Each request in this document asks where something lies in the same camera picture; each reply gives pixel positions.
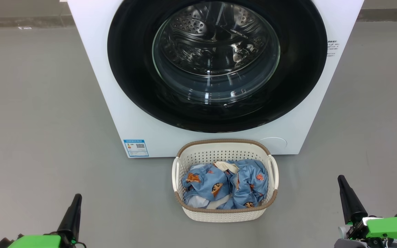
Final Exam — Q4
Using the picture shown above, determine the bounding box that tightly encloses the white basket with brown rim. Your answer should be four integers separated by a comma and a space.
172, 139, 279, 223

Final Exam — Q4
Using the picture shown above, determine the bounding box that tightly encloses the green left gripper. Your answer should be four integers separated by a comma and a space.
7, 194, 82, 248

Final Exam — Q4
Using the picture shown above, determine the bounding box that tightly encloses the black round glass washer door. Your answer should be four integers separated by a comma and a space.
107, 0, 328, 133

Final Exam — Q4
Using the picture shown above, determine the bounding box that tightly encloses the round white filter cover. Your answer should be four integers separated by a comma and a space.
260, 137, 287, 154

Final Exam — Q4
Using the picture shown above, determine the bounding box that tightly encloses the blue cartoon print garment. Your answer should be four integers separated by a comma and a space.
217, 159, 269, 209
181, 164, 234, 209

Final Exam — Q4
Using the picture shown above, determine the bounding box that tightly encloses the blue energy label sticker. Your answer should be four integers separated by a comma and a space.
123, 139, 149, 158

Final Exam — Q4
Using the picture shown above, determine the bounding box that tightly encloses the white front-load washing machine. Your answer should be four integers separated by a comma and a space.
67, 0, 365, 158

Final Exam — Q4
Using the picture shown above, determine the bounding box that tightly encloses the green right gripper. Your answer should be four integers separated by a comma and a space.
335, 175, 397, 248

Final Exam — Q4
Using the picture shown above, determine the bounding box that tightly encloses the stainless steel washing machine drum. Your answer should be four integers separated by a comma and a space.
154, 2, 280, 78

